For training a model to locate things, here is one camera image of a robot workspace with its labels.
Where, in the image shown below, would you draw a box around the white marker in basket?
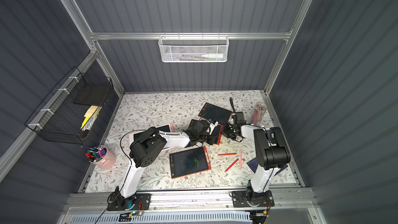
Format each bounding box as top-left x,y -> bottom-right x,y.
201,54 -> 224,60

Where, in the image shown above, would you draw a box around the white wire mesh basket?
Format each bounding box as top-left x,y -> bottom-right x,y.
158,37 -> 230,63

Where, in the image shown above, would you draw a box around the black pad in basket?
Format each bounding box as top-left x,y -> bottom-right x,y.
73,84 -> 111,106

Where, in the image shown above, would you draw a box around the red tablet front with scribbles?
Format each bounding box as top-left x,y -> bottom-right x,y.
169,147 -> 211,179

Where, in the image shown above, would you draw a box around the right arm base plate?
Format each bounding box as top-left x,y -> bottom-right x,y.
229,190 -> 275,208

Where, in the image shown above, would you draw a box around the clear cup of pencils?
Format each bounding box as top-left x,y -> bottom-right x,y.
251,102 -> 267,125

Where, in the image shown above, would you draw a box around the pink white writing tablet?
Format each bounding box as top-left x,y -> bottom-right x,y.
129,123 -> 174,144

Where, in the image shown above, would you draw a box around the dark blue notebook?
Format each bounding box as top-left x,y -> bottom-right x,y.
247,158 -> 288,175

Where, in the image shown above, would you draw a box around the pink pen cup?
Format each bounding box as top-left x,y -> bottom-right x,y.
81,145 -> 117,170

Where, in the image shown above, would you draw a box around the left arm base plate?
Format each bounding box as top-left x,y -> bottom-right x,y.
107,192 -> 152,211

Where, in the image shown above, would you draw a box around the black wire wall basket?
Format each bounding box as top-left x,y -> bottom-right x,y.
25,68 -> 114,145

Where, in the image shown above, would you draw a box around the yellow sticky notes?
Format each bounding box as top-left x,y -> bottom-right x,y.
81,105 -> 102,131

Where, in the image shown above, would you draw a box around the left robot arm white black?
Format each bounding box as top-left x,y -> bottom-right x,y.
107,119 -> 220,211

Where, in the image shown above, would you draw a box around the red stylus diagonal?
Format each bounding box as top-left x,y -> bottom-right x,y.
224,159 -> 239,173

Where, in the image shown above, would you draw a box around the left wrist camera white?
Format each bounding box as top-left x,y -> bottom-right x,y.
208,119 -> 219,135

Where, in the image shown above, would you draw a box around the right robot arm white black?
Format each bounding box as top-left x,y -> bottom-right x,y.
222,112 -> 291,207

